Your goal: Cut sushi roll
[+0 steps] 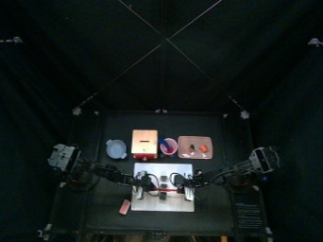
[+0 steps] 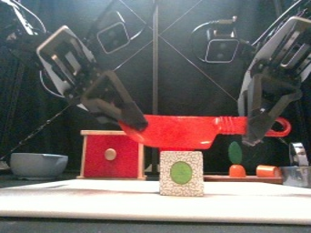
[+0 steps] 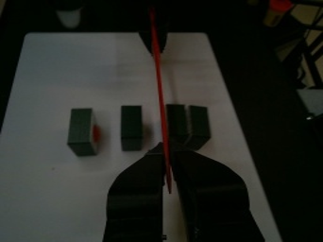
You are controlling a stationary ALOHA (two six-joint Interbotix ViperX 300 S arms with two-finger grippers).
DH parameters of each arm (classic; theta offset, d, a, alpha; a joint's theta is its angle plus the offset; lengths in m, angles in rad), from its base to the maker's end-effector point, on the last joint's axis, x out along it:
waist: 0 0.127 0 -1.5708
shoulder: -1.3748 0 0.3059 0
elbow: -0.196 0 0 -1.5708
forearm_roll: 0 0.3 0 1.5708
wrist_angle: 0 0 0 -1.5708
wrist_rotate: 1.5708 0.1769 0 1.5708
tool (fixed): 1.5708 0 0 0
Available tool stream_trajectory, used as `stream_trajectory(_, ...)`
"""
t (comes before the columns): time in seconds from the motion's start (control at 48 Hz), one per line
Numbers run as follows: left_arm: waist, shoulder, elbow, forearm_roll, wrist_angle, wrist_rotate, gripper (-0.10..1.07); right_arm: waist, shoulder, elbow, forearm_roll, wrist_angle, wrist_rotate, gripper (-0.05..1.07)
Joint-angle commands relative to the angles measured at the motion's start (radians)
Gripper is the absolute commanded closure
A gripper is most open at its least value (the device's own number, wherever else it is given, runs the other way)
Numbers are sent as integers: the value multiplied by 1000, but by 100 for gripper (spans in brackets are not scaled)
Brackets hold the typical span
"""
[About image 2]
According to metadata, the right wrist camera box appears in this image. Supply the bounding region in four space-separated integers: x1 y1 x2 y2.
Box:
203 17 246 65

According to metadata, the silver metal tool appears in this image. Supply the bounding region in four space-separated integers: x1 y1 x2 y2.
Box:
289 142 311 167

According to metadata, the vertical metal frame pole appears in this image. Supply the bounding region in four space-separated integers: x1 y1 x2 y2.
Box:
151 3 161 175

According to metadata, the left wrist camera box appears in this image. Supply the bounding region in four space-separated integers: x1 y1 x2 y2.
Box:
87 0 149 56

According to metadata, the toy sushi roll piece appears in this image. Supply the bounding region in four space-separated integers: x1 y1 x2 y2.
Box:
158 150 206 198

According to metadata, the white cutting board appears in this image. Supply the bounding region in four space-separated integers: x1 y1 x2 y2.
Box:
0 177 311 226

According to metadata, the thin grey diagonal rod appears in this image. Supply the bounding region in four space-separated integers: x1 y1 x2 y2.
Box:
0 105 74 161

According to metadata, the grey ceramic bowl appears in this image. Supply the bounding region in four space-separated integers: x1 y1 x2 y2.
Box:
8 152 70 182

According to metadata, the orange toy carrot piece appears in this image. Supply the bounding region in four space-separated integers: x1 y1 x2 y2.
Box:
255 164 282 178

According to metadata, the red cooking pot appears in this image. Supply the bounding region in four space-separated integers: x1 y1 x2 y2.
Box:
118 114 293 152

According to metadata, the wooden toy tray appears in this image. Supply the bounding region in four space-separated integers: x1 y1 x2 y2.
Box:
203 174 285 185

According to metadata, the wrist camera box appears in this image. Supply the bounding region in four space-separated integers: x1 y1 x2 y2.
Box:
203 17 246 65
87 0 149 56

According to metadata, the toy carrot top green leaf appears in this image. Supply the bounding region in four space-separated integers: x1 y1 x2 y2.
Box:
227 140 249 178

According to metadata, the grey metal container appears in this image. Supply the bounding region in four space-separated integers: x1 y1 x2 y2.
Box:
279 165 311 188

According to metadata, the red wooden box with knob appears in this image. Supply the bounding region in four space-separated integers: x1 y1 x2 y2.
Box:
78 129 147 180

